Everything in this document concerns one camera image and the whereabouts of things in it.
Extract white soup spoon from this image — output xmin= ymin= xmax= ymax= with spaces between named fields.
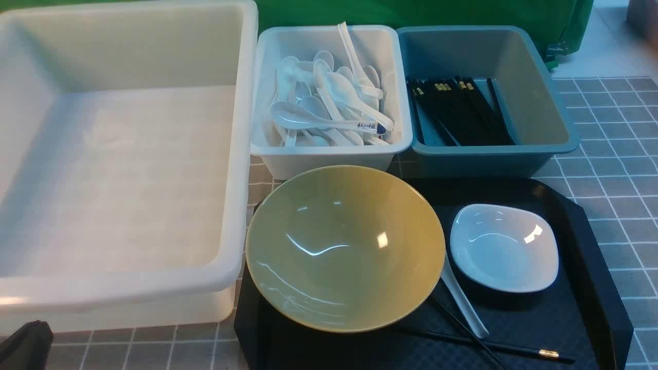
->
xmin=441 ymin=252 xmax=489 ymax=339

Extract yellow noodle bowl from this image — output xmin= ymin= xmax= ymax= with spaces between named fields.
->
xmin=245 ymin=165 xmax=446 ymax=334

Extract black chopstick crossing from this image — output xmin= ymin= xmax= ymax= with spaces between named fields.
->
xmin=428 ymin=295 xmax=508 ymax=369

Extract green cloth backdrop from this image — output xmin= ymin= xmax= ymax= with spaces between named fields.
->
xmin=0 ymin=0 xmax=595 ymax=70

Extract black object bottom left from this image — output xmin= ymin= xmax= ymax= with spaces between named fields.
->
xmin=1 ymin=320 xmax=54 ymax=369

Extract upright white spoon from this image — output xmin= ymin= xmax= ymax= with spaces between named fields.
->
xmin=337 ymin=22 xmax=385 ymax=99

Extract white spoon with blue print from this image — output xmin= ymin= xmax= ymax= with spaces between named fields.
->
xmin=269 ymin=102 xmax=387 ymax=135

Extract black chopstick in bin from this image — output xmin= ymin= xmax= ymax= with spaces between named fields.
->
xmin=486 ymin=78 xmax=516 ymax=145

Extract teal plastic bin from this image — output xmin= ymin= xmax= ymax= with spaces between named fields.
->
xmin=397 ymin=26 xmax=579 ymax=177

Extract black chopstick gold band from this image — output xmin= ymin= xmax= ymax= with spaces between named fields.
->
xmin=392 ymin=325 xmax=576 ymax=364

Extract white spoon in bin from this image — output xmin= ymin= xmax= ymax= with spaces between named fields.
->
xmin=324 ymin=72 xmax=393 ymax=131

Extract small white plastic bin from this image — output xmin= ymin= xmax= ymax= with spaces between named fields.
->
xmin=250 ymin=24 xmax=413 ymax=180

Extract large white plastic tub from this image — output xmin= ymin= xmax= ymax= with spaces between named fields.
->
xmin=1 ymin=1 xmax=258 ymax=336

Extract small white square dish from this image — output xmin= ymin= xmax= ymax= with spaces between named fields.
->
xmin=450 ymin=203 xmax=559 ymax=293

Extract black serving tray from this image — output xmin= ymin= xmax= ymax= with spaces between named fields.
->
xmin=233 ymin=178 xmax=634 ymax=369

